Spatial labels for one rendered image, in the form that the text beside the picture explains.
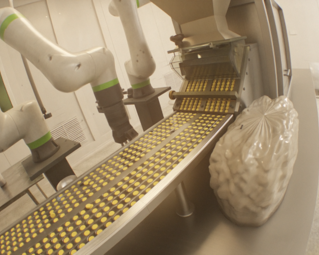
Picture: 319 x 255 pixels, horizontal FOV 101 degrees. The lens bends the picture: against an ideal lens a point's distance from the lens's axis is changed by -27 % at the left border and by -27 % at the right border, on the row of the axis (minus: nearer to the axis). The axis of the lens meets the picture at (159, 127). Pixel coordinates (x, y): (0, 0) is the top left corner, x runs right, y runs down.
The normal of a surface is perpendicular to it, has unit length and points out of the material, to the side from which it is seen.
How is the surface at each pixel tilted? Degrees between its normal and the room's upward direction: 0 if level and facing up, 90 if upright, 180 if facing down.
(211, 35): 42
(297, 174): 0
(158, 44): 90
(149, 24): 90
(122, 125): 99
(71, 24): 90
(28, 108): 87
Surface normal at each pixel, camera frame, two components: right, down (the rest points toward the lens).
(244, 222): -0.25, 0.51
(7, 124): 0.79, -0.30
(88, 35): 0.70, 0.11
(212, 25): -0.66, 0.47
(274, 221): -0.27, -0.88
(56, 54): 0.17, -0.39
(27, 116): 0.88, -0.12
